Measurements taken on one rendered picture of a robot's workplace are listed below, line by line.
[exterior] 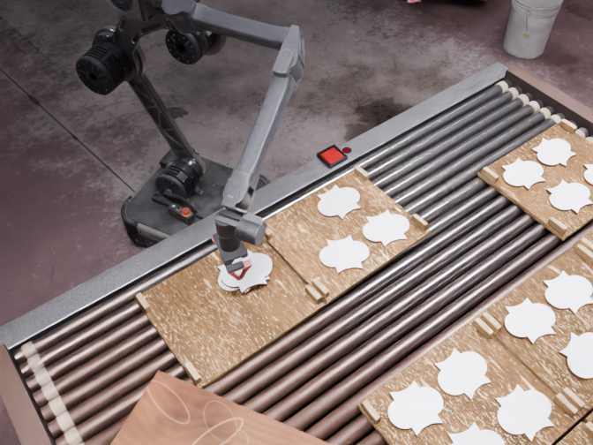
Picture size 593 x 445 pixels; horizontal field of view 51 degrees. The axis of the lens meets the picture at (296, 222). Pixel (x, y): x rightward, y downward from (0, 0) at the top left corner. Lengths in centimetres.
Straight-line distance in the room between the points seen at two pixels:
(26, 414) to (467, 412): 108
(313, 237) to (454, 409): 64
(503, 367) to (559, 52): 308
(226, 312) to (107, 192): 184
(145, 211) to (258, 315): 137
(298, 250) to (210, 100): 218
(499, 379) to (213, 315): 77
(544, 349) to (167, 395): 97
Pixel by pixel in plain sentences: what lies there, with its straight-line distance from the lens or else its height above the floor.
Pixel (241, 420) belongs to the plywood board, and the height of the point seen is 104.
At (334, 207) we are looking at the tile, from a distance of 196.
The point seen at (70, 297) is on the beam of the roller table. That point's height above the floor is 92.
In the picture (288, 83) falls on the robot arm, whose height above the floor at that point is 141.
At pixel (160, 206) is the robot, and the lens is 300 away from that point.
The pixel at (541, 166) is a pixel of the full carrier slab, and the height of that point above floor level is 95.
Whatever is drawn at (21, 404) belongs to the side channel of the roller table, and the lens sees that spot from 175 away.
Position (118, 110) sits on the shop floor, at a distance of 397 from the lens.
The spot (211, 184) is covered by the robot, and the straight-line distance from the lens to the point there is 301.
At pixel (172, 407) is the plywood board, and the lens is 153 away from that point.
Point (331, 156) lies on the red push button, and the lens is 214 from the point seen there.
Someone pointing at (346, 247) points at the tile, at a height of 94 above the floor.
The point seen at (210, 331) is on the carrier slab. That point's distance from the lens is 173.
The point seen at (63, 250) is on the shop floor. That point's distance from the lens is 329.
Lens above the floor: 241
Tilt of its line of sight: 50 degrees down
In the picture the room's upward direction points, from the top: 2 degrees counter-clockwise
